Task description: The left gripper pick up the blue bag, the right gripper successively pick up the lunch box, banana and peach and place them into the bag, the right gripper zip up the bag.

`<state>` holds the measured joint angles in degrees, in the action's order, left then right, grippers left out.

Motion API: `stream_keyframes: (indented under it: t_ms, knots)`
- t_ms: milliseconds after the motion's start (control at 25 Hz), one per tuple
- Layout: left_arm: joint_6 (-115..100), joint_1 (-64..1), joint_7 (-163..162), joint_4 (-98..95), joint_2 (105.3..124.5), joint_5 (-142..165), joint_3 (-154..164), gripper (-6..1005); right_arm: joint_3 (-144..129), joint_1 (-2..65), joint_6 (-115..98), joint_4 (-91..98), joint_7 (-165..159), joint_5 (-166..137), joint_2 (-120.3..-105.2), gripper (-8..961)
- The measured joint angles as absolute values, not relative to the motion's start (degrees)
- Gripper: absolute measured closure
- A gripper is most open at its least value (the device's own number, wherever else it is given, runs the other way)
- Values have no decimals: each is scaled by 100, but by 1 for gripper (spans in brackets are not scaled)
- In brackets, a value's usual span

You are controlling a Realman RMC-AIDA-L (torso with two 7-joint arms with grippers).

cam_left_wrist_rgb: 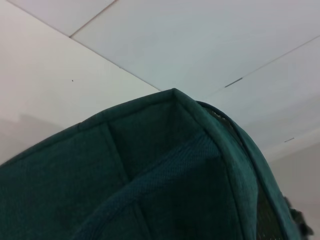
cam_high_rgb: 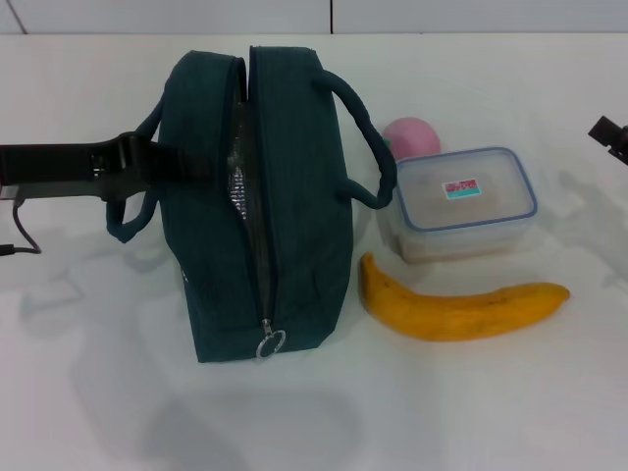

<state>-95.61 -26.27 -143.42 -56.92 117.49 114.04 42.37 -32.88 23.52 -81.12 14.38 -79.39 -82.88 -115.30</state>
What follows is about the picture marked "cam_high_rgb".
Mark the yellow banana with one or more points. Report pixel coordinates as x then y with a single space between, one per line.
441 319

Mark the pink toy peach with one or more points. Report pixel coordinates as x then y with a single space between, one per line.
417 140

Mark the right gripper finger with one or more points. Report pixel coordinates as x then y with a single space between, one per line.
615 137

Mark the clear blue-rimmed food container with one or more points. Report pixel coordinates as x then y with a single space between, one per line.
466 216

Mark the dark teal lunch bag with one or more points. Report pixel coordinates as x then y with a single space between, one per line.
304 196

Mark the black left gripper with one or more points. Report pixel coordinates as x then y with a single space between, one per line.
59 167

